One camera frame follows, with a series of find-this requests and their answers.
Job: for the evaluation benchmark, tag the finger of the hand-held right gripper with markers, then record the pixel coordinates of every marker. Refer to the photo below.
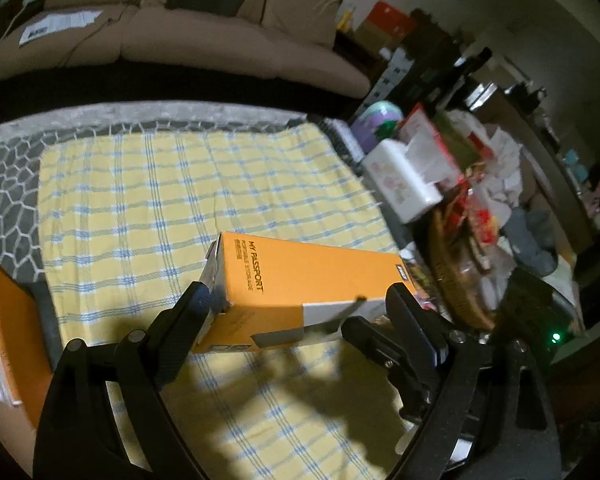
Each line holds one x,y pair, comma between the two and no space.
380,350

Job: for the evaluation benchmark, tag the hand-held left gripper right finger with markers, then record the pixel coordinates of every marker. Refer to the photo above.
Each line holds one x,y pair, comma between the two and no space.
412,320

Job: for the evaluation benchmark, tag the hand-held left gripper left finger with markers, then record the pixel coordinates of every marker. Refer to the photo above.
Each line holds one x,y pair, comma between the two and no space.
180,332

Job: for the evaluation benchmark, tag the orange white hard drive box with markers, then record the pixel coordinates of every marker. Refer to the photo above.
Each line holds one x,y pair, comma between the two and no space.
290,280

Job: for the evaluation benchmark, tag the orange storage box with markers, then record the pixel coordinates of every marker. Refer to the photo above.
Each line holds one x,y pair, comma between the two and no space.
10,310

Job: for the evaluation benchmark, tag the wicker basket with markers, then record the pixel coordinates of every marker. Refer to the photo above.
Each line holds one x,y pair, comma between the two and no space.
450,280

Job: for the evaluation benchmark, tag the grey cloth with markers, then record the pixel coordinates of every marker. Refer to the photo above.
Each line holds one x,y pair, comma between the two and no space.
530,240

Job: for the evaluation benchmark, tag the pile of red packets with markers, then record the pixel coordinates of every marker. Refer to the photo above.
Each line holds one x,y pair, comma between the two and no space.
480,220

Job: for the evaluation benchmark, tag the white tissue box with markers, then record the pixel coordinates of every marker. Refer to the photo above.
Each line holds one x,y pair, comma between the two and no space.
400,185

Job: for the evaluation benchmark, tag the yellow plaid cloth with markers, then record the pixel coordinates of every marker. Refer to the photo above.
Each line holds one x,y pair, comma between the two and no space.
180,185

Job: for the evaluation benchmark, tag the pile of white clothes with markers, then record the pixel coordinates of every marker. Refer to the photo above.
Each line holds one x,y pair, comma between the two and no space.
500,150

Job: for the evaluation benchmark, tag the red white packet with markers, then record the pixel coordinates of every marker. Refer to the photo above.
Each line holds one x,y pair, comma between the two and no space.
420,120

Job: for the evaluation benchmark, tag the purple green round toy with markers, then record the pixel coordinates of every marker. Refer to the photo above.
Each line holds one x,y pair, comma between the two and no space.
377,117

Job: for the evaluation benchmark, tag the beige sofa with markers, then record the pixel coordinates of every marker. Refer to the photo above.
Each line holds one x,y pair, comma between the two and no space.
205,45

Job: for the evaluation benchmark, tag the red cardboard box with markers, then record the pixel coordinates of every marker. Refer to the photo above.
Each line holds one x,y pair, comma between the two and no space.
390,17

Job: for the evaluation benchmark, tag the white printed paper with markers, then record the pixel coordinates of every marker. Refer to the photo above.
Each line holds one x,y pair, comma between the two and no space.
55,22

